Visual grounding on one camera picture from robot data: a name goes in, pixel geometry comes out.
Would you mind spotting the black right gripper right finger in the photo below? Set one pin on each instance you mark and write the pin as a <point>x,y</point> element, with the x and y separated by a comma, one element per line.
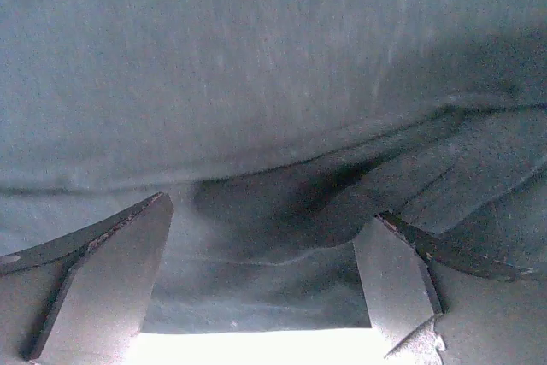
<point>428,298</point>

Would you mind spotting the black t-shirt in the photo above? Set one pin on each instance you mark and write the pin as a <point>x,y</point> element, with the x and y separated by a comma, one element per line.
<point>279,129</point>

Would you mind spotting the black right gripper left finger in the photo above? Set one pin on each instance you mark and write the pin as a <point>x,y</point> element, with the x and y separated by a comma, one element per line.
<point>84,296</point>

